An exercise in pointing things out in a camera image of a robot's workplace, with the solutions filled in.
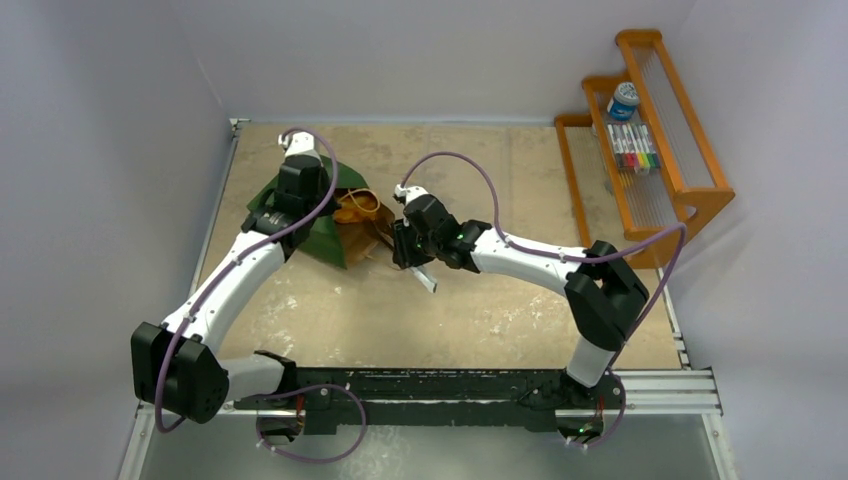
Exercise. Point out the orange wooden rack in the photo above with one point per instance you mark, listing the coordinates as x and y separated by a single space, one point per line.
690 187

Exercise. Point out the green brown paper bag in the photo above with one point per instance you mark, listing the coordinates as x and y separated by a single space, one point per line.
345 232

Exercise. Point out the orange braided fake bread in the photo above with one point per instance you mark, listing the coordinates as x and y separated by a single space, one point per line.
357 206

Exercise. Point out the set of coloured markers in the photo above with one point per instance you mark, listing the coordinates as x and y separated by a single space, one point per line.
633 147

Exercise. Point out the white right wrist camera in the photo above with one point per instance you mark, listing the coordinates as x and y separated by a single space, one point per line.
403 194

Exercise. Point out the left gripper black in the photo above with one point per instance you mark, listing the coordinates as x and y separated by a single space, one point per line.
325 179

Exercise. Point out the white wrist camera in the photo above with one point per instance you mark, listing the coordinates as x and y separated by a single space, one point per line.
403 194
299 144

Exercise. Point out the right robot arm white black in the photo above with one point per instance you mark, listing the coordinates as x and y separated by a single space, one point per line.
605 297

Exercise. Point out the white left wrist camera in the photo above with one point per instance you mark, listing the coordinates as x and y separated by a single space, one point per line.
299 144

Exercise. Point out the blue white jar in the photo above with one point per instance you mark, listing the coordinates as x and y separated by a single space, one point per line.
624 101

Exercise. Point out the clear plastic tray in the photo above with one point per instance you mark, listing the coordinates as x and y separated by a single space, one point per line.
463 190

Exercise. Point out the metal tongs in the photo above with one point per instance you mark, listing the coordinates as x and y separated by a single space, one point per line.
424 277

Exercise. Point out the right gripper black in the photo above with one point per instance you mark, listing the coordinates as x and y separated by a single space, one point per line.
407 246

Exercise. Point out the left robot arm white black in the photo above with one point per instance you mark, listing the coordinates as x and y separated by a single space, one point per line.
175 364

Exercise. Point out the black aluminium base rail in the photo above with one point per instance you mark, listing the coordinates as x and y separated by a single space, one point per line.
538 400

